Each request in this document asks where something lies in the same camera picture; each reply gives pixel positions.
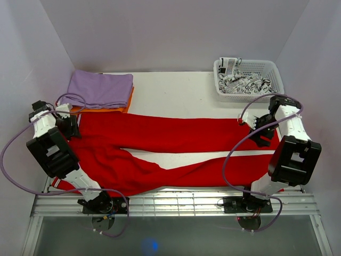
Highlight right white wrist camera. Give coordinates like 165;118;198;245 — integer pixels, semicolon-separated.
237;112;259;130

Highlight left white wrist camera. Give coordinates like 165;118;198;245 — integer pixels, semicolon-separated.
55;103;72;118

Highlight white plastic basket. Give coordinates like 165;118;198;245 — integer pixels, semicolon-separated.
213;59;285;103

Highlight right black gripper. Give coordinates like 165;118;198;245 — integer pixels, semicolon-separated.
247;115;279;148

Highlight aluminium frame rail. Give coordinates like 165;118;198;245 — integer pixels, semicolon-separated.
31;187;320;217

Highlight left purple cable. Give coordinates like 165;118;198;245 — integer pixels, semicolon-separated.
1;93;131;238

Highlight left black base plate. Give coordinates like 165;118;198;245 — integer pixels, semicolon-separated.
77;197;130;215

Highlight folded orange trousers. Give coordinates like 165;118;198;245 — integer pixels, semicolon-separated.
69;86;135;114

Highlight black white printed trousers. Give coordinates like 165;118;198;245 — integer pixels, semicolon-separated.
217;56;278;95

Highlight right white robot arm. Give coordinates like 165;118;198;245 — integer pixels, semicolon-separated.
238;95;322;212

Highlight folded purple trousers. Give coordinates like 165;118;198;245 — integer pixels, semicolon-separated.
60;70;133;109

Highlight red trousers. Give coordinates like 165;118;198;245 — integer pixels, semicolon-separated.
50;112;286;199

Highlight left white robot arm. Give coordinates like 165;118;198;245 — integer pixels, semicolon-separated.
26;100;113;213

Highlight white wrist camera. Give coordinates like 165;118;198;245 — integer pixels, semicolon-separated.
237;112;259;130
55;103;72;118

